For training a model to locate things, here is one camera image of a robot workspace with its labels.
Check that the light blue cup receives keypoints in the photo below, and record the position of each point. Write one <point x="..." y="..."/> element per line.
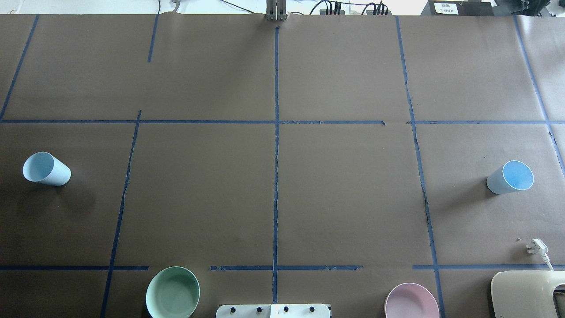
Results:
<point x="514" y="176"/>
<point x="44" y="168"/>

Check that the green bowl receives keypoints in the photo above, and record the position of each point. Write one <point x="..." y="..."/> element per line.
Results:
<point x="174" y="292"/>

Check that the pink bowl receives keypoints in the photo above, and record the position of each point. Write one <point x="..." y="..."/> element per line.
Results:
<point x="411" y="300"/>

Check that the black box with label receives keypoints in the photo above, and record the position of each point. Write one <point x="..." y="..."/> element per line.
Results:
<point x="457" y="8"/>

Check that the cream toaster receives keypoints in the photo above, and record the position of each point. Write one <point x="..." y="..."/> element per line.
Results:
<point x="528" y="294"/>

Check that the aluminium frame post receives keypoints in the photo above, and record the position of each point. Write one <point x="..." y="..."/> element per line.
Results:
<point x="276" y="10"/>

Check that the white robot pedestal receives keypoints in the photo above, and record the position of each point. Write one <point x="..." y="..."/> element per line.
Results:
<point x="308" y="310"/>

